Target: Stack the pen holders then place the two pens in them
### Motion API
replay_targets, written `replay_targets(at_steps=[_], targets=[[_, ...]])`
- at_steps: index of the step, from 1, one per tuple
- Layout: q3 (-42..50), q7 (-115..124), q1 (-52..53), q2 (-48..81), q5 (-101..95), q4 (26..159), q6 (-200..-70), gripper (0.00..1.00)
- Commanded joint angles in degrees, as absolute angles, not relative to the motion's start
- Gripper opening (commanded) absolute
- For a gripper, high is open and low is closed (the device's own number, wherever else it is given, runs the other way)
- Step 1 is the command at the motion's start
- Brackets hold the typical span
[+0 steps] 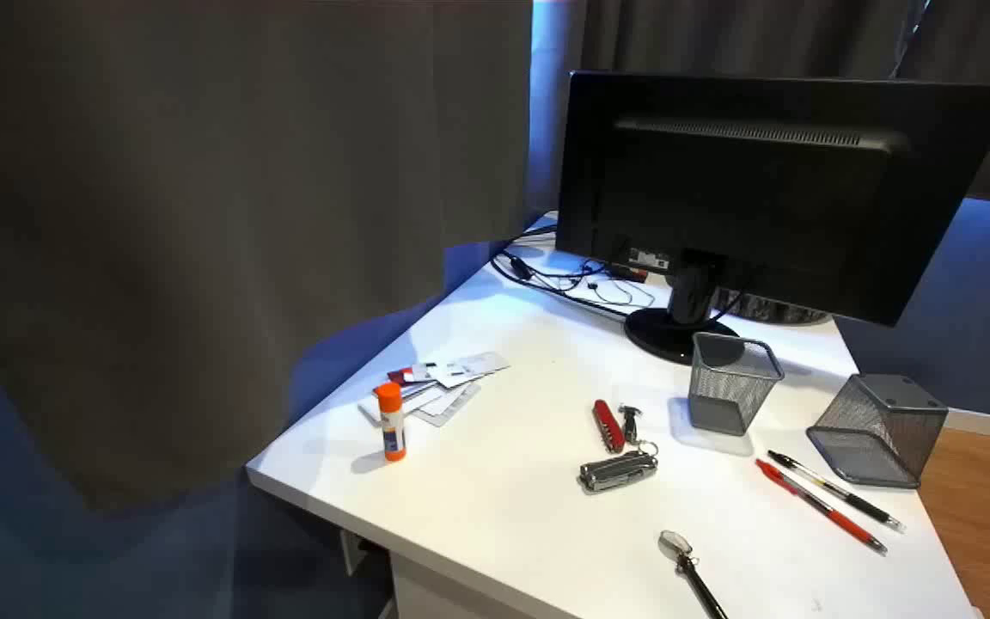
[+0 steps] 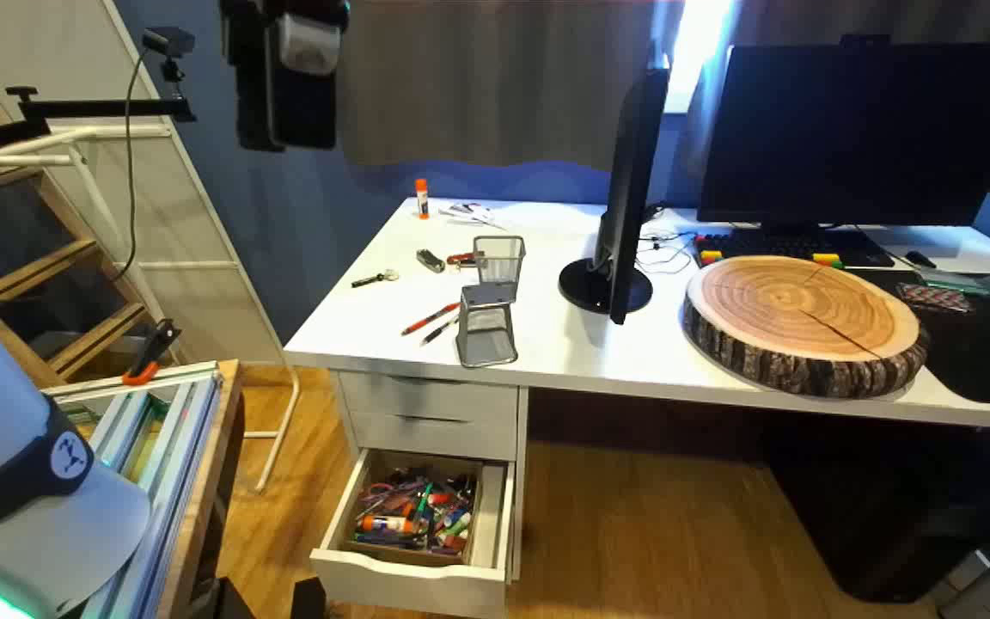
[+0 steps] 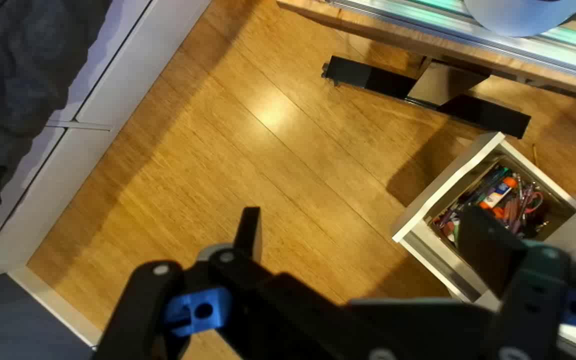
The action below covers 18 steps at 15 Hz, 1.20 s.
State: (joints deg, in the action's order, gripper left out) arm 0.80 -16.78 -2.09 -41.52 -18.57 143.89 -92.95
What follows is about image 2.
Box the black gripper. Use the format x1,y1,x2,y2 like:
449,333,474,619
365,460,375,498
221,0,350,153

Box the red pen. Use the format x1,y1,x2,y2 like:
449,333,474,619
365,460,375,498
398,299,464,341

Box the black pen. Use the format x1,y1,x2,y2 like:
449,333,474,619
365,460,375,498
418,317,459,348

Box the grey mesh pen holder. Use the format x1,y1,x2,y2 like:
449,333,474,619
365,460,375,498
453,281,519,372
469,230,530,293

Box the red black spring clamp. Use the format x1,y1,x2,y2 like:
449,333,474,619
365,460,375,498
112,317,185,388

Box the brown wooden ladder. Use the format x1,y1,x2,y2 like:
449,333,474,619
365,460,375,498
0,31,170,388

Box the white closed drawer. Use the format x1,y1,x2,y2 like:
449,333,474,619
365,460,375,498
338,372,521,463

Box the black monitor round stand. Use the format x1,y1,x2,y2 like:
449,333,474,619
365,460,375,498
556,66,673,327

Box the stacked light blue boards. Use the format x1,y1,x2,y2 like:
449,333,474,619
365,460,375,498
41,360,222,619

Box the wooden side table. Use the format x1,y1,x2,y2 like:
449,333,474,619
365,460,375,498
155,358,247,619

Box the white open drawer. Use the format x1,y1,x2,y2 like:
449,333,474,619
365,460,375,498
310,447,519,619

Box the wood slice cushion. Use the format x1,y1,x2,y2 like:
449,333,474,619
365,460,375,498
681,251,930,402

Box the large black monitor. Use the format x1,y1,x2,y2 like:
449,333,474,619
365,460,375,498
694,31,990,267

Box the large black computer case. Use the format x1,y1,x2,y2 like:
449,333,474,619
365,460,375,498
763,422,990,608

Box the small black camera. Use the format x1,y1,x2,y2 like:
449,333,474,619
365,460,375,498
136,24,199,87

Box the thin black camera cable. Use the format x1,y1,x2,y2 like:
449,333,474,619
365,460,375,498
112,50,178,285

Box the magnifying glass black handle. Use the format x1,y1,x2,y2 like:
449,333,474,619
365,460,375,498
346,267,401,293

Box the white metal tube frame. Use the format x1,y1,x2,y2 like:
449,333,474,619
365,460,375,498
0,117,241,329

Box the thin desk cable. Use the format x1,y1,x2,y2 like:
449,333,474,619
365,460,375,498
634,209,694,278

